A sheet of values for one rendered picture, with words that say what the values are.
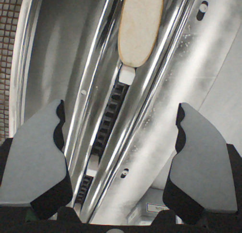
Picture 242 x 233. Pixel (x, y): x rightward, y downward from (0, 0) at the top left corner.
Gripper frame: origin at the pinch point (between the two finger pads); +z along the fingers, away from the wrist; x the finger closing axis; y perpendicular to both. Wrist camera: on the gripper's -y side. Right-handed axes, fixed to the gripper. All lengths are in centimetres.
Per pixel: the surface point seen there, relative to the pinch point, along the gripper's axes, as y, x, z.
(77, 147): 11.4, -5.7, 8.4
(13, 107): 3.1, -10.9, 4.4
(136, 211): 24.4, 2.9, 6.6
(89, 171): 13.8, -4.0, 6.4
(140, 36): -3.0, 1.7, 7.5
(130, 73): 0.4, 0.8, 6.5
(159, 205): 23.6, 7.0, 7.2
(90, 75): 1.0, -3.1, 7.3
